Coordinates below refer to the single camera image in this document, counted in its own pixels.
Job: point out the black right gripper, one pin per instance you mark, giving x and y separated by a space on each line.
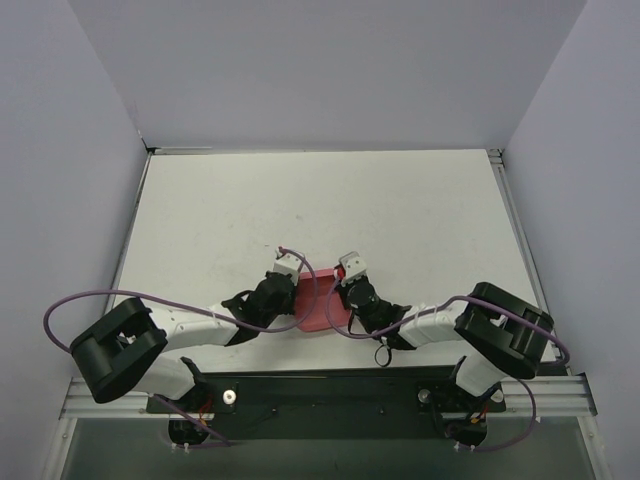
343 292

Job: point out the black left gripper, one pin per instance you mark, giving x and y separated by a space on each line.
291 296

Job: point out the pink paper box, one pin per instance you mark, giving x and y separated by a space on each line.
305 299

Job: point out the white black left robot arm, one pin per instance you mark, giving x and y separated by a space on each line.
123 350

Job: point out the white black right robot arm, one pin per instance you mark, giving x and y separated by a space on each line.
508 336

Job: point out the aluminium front crossbar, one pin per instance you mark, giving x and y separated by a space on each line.
555 396

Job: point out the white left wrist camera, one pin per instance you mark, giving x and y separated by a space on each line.
286 264

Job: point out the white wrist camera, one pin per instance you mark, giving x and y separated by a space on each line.
286 264
351 267

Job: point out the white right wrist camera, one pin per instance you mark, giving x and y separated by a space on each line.
351 267

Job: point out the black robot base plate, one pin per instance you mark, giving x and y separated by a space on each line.
326 423

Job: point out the aluminium table frame rail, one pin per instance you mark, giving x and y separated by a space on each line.
497 164

